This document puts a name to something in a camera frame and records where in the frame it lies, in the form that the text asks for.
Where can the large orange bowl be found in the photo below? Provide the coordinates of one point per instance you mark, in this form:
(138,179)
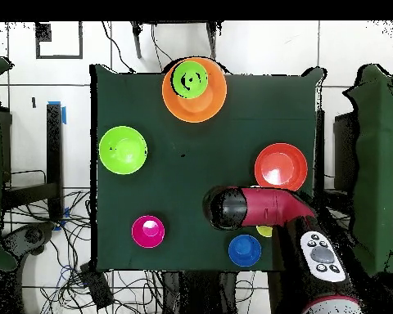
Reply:
(213,104)

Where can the small pink bowl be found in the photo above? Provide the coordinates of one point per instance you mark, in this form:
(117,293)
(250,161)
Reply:
(148,231)

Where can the large green bowl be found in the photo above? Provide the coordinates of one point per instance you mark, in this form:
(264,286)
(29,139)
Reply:
(123,150)

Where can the small green bowl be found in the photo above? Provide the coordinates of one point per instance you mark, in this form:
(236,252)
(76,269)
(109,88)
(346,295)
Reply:
(196,70)

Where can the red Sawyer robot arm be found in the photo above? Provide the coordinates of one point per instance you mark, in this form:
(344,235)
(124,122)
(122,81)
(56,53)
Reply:
(268,206)

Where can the dark green tablecloth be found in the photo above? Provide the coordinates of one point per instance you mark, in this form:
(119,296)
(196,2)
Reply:
(183,183)

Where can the wide red-orange bowl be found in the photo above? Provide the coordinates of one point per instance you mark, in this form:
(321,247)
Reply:
(281,165)

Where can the lime yellow-green cup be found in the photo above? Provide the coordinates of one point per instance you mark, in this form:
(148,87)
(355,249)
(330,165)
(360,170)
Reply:
(264,231)

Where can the blue bowl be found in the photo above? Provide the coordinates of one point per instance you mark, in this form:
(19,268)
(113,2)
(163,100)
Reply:
(244,250)

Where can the black metal stand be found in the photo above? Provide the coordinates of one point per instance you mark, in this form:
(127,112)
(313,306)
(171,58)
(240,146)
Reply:
(54,147)

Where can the black power strip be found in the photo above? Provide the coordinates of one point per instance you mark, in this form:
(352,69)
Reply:
(96,287)

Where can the black camera stand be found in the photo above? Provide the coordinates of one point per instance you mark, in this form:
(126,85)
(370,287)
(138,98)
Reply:
(137,39)

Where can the black pedestal leg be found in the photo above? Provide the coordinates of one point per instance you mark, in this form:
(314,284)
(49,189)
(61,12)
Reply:
(32,236)

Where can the black square frame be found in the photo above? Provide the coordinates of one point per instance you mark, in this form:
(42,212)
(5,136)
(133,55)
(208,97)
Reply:
(42,32)

